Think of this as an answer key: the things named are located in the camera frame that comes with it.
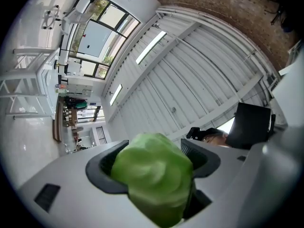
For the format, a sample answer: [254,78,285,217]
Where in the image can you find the black head-mounted camera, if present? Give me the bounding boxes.
[186,126,207,141]

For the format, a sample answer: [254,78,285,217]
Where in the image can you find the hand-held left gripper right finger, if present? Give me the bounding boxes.
[180,138,250,225]

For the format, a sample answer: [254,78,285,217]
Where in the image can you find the white ceiling light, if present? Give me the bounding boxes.
[135,30,167,66]
[109,84,123,106]
[216,118,235,135]

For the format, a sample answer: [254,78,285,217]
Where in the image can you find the person's head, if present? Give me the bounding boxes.
[203,128,232,148]

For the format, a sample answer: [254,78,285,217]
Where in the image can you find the grey lockers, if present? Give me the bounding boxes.
[68,78,94,97]

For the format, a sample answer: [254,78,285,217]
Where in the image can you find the white perforated metal frame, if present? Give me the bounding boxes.
[279,39,304,77]

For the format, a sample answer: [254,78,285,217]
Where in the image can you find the green hanging garment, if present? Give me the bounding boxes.
[76,99,88,111]

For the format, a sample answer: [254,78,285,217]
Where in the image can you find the black framed window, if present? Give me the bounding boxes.
[68,0,141,80]

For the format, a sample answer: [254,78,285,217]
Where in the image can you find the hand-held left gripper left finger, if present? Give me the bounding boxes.
[20,140,152,228]

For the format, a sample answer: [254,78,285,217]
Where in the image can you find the black railing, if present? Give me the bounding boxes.
[95,126,108,145]

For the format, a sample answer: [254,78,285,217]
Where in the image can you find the green lettuce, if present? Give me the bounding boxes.
[110,132,195,228]

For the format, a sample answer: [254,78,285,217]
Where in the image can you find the white whiteboard on stand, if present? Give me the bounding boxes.
[77,19,114,58]

